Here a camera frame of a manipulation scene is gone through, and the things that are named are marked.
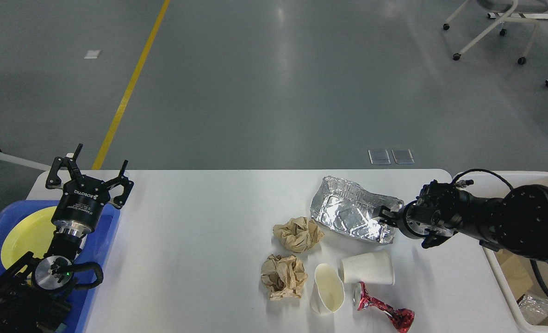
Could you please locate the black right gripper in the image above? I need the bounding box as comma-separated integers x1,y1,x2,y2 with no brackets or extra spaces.
378,202,455,249

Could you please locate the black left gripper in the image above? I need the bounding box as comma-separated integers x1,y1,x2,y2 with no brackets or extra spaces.
45,143,134,237

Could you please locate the white paper cup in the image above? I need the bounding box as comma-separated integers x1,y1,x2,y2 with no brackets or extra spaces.
339,251,395,285

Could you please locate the yellow plastic plate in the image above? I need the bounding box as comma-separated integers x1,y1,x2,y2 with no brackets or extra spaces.
0,207,56,269

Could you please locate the aluminium foil tray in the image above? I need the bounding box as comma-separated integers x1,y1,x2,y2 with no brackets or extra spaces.
310,176,405,245

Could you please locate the cream paper cup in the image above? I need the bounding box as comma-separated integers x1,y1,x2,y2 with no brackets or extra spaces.
310,263,345,315

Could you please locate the brown paper bag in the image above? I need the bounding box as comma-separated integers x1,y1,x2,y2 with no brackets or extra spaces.
492,249,548,333

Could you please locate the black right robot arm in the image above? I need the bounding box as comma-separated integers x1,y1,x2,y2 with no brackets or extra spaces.
373,173,548,297

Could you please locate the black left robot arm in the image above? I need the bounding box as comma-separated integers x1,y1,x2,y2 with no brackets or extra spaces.
0,144,134,333

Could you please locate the white pink plate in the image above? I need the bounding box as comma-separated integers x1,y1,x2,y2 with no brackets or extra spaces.
77,234,88,256

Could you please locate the right floor socket plate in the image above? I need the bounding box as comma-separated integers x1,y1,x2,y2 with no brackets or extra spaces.
391,149,415,165

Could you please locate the floor socket plate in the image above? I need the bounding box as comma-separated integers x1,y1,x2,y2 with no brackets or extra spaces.
391,149,415,165
368,149,391,165

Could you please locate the left floor socket plate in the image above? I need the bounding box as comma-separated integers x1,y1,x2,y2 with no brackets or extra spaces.
368,149,391,165

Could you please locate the blue plastic tray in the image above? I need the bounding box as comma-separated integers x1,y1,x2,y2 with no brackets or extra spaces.
0,200,120,333

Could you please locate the red foil wrapper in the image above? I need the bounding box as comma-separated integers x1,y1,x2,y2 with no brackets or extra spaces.
354,281,415,333

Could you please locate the crumpled brown paper upper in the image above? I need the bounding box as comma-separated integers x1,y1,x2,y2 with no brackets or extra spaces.
273,216,324,253

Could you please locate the crumpled brown paper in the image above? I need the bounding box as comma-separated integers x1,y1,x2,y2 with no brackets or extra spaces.
273,216,324,253
261,254,308,301

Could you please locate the crumpled brown paper lower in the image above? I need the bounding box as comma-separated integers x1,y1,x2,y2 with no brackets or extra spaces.
261,254,308,301

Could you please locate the white paper on floor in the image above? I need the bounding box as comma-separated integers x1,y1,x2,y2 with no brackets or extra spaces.
83,50,102,60

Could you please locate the foil scrap in bin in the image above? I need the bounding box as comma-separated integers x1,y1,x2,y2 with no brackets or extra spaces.
517,293,548,325

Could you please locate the white rolling chair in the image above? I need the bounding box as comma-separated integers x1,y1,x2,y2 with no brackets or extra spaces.
452,0,548,65

